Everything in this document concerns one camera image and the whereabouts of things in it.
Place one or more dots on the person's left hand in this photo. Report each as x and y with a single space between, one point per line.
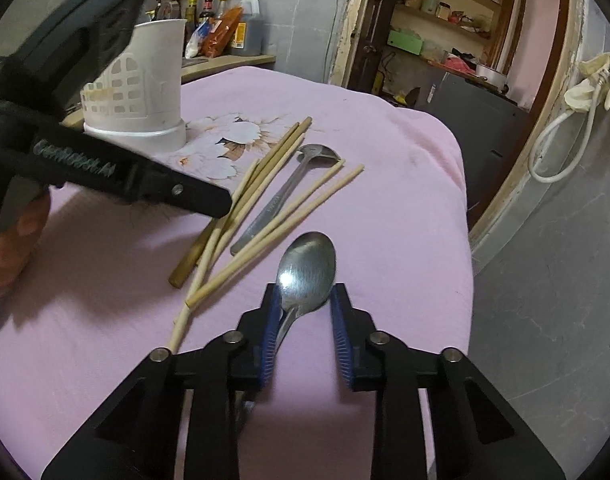
15 250

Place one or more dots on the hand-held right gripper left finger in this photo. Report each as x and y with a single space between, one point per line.
270 340

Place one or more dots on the large plastic sauce jug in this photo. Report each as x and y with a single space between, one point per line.
252 35

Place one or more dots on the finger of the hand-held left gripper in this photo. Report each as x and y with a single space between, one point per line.
185 192

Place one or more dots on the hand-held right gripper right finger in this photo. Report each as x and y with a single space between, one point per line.
342 345

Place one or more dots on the green box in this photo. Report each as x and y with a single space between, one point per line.
405 42

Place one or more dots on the oval metal spoon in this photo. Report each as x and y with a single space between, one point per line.
307 270

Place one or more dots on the pink floral blanket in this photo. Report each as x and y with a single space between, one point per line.
385 210

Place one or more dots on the white and blue bag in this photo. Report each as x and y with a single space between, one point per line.
197 40

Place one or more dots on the wooden side counter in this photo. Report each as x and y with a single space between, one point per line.
225 63

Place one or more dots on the dark grey cabinet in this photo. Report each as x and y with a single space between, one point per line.
465 110

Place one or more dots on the bamboo chopstick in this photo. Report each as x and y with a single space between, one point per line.
325 197
285 157
290 142
305 195
185 320

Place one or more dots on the pale green jar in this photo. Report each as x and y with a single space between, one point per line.
430 1

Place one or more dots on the white plastic utensil holder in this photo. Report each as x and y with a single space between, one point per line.
155 85

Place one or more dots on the deep-bowl metal spoon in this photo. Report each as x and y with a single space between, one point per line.
280 195

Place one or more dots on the pink red cloth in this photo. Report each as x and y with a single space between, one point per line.
457 64

